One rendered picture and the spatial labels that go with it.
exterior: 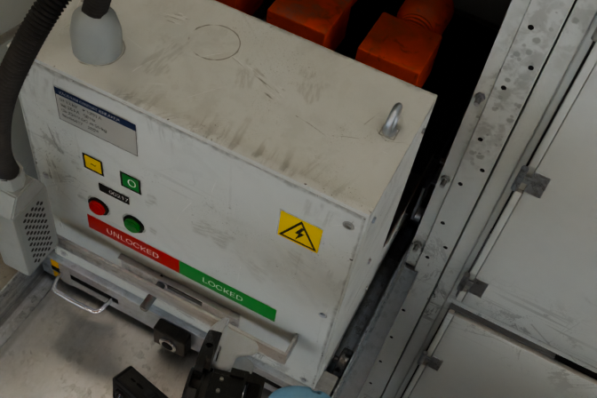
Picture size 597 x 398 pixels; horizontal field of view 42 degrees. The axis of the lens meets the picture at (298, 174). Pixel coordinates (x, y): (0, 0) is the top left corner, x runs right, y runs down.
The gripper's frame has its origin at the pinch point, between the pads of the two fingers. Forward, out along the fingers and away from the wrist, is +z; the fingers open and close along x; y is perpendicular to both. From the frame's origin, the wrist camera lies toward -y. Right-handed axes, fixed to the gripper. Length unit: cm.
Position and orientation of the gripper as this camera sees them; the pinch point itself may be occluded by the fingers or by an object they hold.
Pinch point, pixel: (218, 326)
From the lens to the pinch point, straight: 96.3
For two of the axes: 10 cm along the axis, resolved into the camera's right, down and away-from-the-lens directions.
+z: 1.7, -5.6, 8.1
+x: 1.7, -7.9, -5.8
